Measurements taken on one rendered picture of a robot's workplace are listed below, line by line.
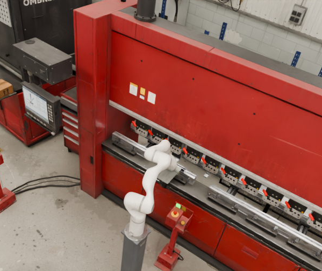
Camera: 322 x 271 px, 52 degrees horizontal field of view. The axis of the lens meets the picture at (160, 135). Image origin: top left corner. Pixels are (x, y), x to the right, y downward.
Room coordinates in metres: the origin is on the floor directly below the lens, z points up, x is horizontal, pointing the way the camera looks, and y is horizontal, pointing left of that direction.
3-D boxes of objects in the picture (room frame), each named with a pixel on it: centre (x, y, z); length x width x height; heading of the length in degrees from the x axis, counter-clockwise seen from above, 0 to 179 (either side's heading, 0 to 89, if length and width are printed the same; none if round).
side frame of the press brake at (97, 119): (3.07, 0.60, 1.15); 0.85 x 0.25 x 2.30; 153
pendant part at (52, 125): (2.52, 1.15, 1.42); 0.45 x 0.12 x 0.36; 59
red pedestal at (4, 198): (2.36, 1.72, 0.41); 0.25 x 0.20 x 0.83; 153
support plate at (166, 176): (2.34, -0.12, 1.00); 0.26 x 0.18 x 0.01; 153
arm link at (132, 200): (1.61, 0.10, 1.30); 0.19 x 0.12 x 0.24; 76
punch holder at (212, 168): (2.29, -0.52, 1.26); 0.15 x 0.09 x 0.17; 63
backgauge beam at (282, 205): (2.55, -0.68, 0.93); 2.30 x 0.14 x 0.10; 63
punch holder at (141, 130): (2.66, 0.19, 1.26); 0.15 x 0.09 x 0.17; 63
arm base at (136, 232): (1.60, 0.07, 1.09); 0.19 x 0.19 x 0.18
